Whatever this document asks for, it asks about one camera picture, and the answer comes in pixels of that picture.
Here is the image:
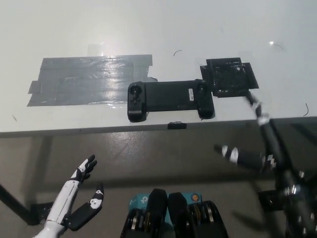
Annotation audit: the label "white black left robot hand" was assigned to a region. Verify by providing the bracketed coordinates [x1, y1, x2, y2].
[46, 154, 105, 232]

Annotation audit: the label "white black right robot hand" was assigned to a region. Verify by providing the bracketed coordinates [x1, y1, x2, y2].
[213, 91, 308, 199]

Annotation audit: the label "black mobile game controller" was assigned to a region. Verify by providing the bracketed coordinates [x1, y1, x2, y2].
[126, 78, 215, 122]

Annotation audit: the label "black robot body blocks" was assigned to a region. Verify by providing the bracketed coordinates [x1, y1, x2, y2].
[119, 188, 230, 238]

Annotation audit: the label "black tape patch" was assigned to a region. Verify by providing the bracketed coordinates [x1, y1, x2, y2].
[200, 57, 260, 98]

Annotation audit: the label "teal cardboard box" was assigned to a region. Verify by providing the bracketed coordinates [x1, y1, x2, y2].
[128, 191, 204, 225]

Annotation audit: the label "black table frame leg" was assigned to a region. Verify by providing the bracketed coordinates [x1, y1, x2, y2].
[0, 182, 54, 226]

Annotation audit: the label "grey duct tape patch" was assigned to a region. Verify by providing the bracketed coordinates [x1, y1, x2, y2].
[26, 53, 159, 108]

